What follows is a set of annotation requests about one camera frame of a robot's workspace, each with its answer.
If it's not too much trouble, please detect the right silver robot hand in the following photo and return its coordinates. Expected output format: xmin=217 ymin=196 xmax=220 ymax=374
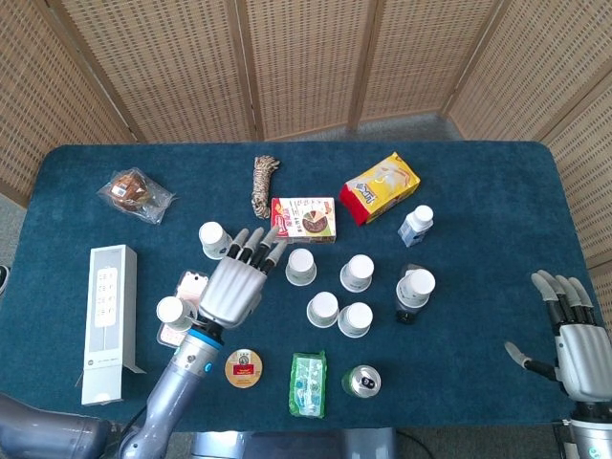
xmin=504 ymin=269 xmax=612 ymax=403

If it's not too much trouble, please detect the woven bamboo folding screen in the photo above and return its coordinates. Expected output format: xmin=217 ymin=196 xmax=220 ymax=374
xmin=0 ymin=0 xmax=612 ymax=269

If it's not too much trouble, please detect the green tissue pack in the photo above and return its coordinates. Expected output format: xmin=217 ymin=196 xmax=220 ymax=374
xmin=288 ymin=350 xmax=328 ymax=420

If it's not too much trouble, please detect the pink blister pack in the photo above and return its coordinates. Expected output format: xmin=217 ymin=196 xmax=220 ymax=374
xmin=156 ymin=270 xmax=211 ymax=348

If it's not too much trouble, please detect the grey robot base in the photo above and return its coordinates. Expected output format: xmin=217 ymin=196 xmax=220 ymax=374
xmin=189 ymin=427 xmax=398 ymax=459

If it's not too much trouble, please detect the gold herbal candy tin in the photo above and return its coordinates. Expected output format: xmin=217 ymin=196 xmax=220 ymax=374
xmin=224 ymin=348 xmax=265 ymax=389

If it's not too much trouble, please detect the braided rope bundle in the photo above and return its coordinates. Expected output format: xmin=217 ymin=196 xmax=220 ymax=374
xmin=251 ymin=154 xmax=282 ymax=221

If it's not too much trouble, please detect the yellow red biscuit pack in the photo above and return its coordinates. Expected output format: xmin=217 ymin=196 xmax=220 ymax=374
xmin=338 ymin=151 xmax=422 ymax=227

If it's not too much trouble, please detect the green drink can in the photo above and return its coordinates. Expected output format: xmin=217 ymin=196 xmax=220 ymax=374
xmin=340 ymin=364 xmax=383 ymax=399

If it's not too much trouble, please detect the bread in clear bag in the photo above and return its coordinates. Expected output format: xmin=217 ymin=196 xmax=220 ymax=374
xmin=97 ymin=166 xmax=177 ymax=226

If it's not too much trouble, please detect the blue felt table cover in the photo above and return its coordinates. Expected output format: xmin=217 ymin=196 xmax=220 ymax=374
xmin=0 ymin=140 xmax=594 ymax=431

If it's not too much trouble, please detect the white floral paper cup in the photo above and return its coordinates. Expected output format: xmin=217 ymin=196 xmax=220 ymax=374
xmin=395 ymin=268 xmax=437 ymax=312
xmin=285 ymin=248 xmax=318 ymax=287
xmin=339 ymin=253 xmax=376 ymax=294
xmin=306 ymin=291 xmax=340 ymax=329
xmin=198 ymin=221 xmax=234 ymax=261
xmin=156 ymin=295 xmax=199 ymax=334
xmin=337 ymin=301 xmax=374 ymax=339

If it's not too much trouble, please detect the white power strip box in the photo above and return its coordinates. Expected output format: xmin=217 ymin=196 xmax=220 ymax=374
xmin=79 ymin=244 xmax=147 ymax=406

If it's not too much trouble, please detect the dark grey bottle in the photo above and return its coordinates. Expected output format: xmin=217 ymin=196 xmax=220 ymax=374
xmin=394 ymin=262 xmax=434 ymax=326

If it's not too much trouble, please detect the red pie snack box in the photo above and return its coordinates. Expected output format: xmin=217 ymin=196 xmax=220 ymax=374
xmin=270 ymin=196 xmax=338 ymax=245

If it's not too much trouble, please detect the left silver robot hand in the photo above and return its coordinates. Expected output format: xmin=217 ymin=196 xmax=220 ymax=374
xmin=197 ymin=226 xmax=288 ymax=332

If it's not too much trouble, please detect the small white milk bottle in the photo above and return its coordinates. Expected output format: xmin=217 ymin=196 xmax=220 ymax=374
xmin=397 ymin=204 xmax=435 ymax=249

